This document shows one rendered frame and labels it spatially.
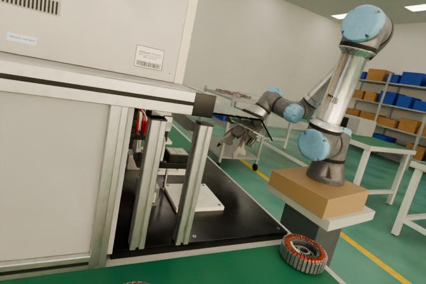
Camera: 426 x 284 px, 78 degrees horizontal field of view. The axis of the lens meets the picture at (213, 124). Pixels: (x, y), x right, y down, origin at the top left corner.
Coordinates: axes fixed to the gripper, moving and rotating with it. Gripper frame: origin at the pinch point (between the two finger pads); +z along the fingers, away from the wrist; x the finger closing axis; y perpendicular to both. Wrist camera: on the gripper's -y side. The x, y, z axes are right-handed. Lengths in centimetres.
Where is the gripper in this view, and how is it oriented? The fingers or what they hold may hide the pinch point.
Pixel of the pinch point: (222, 151)
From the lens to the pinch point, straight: 112.4
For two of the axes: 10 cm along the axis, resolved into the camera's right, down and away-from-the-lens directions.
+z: -6.3, 7.8, -0.6
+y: 6.6, 5.7, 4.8
